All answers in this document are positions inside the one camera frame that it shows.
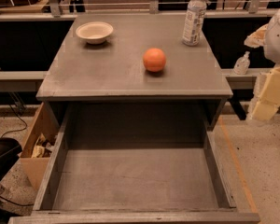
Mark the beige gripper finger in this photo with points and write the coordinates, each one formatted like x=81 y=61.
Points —
x=256 y=39
x=266 y=101

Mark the clear plastic water bottle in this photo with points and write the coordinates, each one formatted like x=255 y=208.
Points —
x=194 y=22

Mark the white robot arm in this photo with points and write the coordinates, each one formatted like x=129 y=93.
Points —
x=272 y=39

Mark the small sanitizer pump bottle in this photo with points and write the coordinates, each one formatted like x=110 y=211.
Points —
x=242 y=64

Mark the open grey top drawer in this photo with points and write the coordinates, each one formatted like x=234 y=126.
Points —
x=136 y=164

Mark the orange ball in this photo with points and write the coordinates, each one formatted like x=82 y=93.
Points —
x=154 y=60

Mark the white paper bowl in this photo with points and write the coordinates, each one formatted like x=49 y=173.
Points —
x=95 y=32

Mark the grey cabinet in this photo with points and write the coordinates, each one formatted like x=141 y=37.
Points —
x=123 y=52

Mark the cardboard box with scraps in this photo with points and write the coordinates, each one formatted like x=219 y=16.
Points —
x=38 y=145

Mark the black chair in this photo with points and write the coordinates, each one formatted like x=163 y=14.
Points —
x=9 y=153

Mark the grey bench rail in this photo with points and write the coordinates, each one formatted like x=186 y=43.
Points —
x=31 y=81

